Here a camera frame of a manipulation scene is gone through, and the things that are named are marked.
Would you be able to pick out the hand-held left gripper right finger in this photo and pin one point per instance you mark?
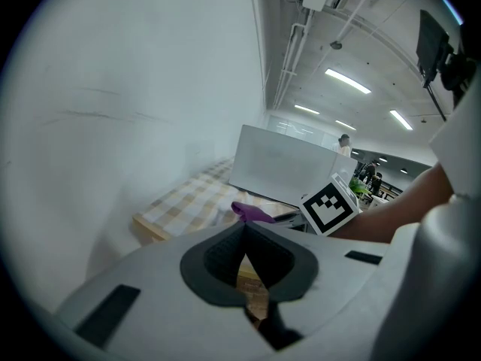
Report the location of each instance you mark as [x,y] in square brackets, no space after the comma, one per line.
[323,273]

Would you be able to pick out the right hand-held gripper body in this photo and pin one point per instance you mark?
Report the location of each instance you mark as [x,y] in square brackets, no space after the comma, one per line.
[328,207]

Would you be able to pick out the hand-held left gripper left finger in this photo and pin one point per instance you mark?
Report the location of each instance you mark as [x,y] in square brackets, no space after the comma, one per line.
[158,292]

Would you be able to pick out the purple cloth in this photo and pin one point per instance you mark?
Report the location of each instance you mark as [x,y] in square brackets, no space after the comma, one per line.
[252,212]

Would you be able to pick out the person's right forearm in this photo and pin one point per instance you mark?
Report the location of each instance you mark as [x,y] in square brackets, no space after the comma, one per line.
[402,205]

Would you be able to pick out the white microwave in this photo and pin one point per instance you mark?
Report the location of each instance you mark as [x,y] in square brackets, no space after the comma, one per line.
[285,164]

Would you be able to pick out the green plant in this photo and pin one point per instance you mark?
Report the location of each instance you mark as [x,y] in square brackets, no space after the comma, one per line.
[357,186]

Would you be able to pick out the long ceiling light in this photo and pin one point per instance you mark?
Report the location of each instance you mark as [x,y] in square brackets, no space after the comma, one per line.
[345,125]
[401,120]
[306,109]
[347,80]

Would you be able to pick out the checkered tablecloth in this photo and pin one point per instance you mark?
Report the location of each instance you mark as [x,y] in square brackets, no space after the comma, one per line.
[188,205]

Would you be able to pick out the person's white shirt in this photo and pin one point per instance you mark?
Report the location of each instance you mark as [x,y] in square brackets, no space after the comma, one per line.
[443,258]

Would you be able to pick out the white ceiling pipes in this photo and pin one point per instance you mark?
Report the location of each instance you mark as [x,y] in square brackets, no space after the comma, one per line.
[291,58]

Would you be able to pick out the round ceiling detector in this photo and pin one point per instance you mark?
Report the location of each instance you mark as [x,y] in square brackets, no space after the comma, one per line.
[336,45]

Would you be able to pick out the black mounted device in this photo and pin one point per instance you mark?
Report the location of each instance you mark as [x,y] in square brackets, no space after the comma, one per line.
[432,47]

